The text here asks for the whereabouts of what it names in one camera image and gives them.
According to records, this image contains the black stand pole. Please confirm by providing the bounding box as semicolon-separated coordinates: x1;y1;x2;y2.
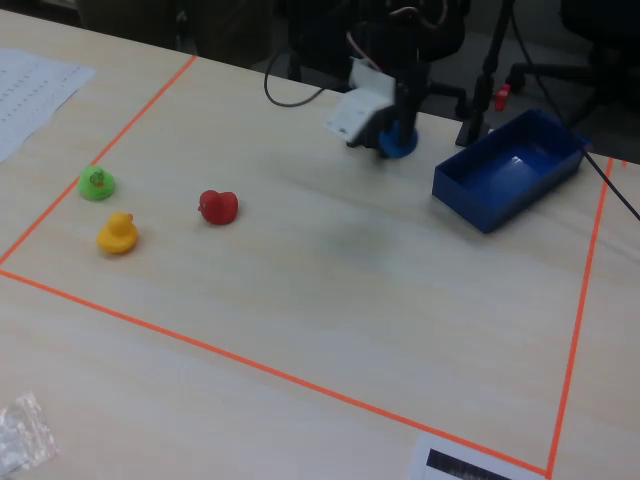
454;0;518;148

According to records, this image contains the printed white paper sheet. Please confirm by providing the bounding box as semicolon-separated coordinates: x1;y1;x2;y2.
0;47;97;164

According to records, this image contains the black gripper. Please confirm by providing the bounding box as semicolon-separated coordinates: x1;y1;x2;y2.
346;49;433;157

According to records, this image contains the red rubber duck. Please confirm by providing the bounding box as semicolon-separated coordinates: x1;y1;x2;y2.
197;189;240;226

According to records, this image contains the clear plastic bag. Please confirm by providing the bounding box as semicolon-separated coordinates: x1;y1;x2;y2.
0;391;61;476

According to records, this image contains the blue plastic box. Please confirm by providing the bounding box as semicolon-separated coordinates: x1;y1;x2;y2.
432;108;594;235

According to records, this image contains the blue rubber duck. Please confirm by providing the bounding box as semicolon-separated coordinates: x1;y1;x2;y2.
377;118;419;161

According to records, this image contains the black office chair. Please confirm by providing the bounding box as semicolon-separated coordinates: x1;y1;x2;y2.
504;0;640;126

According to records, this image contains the yellow rubber duck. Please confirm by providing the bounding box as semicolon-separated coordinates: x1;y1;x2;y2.
95;211;140;255

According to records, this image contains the red clamp knob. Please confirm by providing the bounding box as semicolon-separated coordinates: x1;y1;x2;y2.
491;83;513;112

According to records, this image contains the thin black cable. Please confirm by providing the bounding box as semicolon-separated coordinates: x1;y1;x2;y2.
509;0;640;222

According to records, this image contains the orange tape line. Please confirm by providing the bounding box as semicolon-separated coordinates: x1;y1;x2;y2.
0;268;551;476
546;157;615;477
0;54;198;266

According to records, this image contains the white label with black bar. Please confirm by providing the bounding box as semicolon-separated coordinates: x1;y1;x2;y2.
405;431;551;480

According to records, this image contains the black looped cable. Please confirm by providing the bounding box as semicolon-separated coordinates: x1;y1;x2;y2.
263;49;351;108

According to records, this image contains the green rubber duck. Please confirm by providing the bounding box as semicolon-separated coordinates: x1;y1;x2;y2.
77;165;117;203

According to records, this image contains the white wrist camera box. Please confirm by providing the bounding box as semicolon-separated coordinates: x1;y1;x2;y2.
323;56;397;143

